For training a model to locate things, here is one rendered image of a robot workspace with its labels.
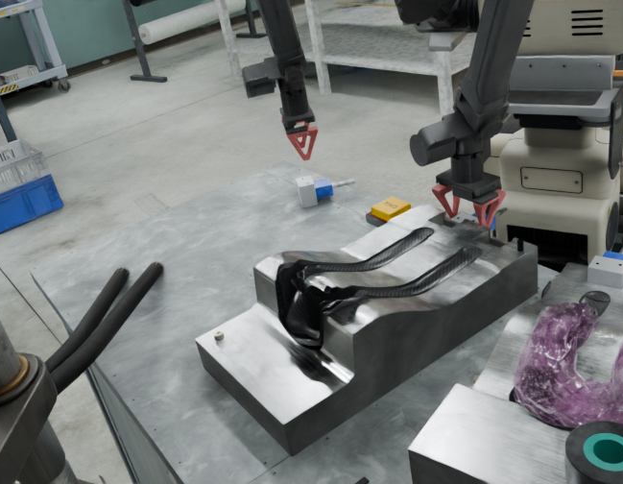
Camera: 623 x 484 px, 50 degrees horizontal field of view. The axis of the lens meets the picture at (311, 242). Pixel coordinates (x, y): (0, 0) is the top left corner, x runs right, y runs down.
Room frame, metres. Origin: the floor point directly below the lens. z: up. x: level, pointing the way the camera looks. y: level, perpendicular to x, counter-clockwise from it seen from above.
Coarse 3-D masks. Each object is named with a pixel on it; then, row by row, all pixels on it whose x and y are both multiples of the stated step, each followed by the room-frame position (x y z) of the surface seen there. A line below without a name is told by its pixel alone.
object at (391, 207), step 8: (384, 200) 1.26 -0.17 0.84; (392, 200) 1.26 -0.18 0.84; (400, 200) 1.25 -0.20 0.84; (376, 208) 1.23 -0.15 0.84; (384, 208) 1.22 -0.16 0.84; (392, 208) 1.22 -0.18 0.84; (400, 208) 1.21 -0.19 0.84; (408, 208) 1.22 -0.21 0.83; (384, 216) 1.21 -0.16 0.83; (392, 216) 1.20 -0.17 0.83
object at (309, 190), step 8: (304, 184) 1.38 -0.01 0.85; (312, 184) 1.38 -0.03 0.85; (320, 184) 1.40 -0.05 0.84; (328, 184) 1.39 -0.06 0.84; (336, 184) 1.40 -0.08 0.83; (344, 184) 1.40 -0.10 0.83; (304, 192) 1.38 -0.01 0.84; (312, 192) 1.38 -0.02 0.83; (320, 192) 1.38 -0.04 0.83; (328, 192) 1.39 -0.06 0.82; (304, 200) 1.38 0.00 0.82; (312, 200) 1.38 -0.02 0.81
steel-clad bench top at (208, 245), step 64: (256, 192) 1.51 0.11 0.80; (64, 256) 1.37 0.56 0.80; (128, 256) 1.31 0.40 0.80; (192, 256) 1.25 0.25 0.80; (256, 256) 1.20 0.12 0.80; (128, 320) 1.05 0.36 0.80; (192, 320) 1.01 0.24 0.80; (128, 384) 0.86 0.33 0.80; (192, 384) 0.83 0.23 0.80; (448, 384) 0.72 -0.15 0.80; (192, 448) 0.69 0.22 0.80; (256, 448) 0.67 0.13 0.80; (320, 448) 0.65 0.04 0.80; (384, 448) 0.63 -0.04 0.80
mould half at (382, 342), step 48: (384, 240) 1.01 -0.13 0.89; (432, 240) 0.98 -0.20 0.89; (480, 288) 0.83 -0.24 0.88; (528, 288) 0.88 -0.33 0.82; (240, 336) 0.85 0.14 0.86; (288, 336) 0.82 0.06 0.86; (336, 336) 0.74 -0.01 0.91; (384, 336) 0.73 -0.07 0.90; (432, 336) 0.77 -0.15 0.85; (240, 384) 0.74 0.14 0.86; (288, 384) 0.72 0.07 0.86; (336, 384) 0.70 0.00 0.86; (384, 384) 0.73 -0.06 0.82; (288, 432) 0.64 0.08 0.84
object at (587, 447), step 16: (576, 432) 0.46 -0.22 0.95; (592, 432) 0.46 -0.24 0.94; (608, 432) 0.46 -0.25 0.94; (576, 448) 0.44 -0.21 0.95; (592, 448) 0.44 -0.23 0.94; (608, 448) 0.45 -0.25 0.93; (576, 464) 0.43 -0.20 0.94; (592, 464) 0.42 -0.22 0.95; (608, 464) 0.42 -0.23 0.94; (576, 480) 0.42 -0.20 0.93; (592, 480) 0.41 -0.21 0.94; (608, 480) 0.40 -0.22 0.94
